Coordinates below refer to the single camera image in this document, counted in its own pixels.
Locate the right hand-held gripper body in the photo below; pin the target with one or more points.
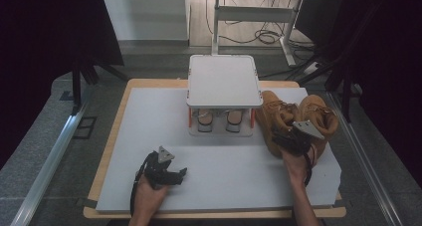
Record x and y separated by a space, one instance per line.
298 144

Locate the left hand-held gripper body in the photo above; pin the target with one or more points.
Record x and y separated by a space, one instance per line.
159 173

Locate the tan suede boot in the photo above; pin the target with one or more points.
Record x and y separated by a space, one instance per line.
326 123
268 119

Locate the white two-tier shoe rack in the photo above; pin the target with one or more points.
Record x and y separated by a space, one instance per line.
224 80

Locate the person's left hand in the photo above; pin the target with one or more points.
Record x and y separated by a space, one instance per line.
147 199

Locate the white foam mat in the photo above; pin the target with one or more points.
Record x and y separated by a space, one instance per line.
215 173

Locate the white power strip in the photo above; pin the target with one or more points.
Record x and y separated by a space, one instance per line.
312 67

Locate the black tape strip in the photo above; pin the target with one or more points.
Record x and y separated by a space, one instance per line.
90 203

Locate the dark curtain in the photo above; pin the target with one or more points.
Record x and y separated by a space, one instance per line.
391 70
33 53

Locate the black tripod stand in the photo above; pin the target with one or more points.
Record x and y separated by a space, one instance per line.
76 86

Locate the white metal desk frame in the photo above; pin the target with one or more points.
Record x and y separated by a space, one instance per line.
252 13

